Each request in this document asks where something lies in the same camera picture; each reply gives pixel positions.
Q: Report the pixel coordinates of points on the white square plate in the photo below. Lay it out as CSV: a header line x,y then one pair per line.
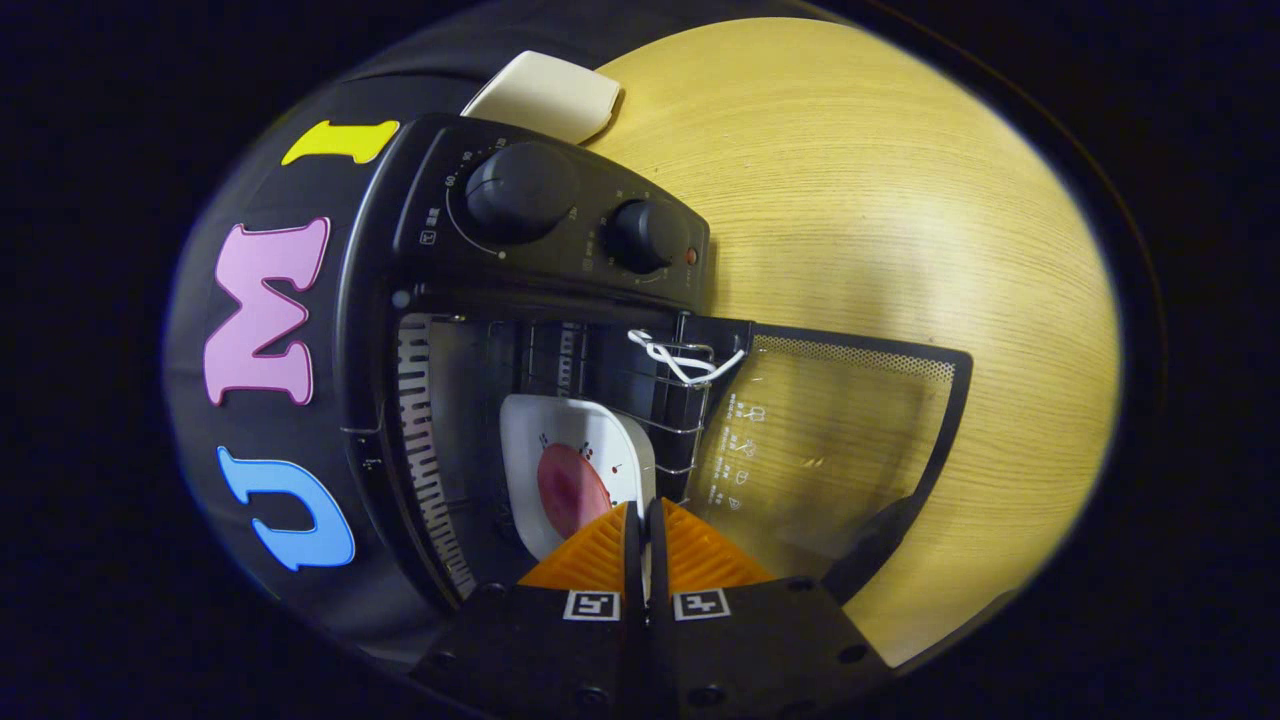
x,y
600,430

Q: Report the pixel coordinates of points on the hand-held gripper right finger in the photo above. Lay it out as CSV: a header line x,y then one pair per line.
x,y
760,650

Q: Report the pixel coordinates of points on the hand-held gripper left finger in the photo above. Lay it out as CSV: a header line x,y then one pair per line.
x,y
540,650

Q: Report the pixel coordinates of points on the black toaster oven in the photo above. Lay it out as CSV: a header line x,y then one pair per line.
x,y
560,200

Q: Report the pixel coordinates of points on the white bread toaster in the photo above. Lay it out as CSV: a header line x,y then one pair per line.
x,y
550,95

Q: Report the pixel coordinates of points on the pink food slice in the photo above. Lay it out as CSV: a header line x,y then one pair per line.
x,y
570,490

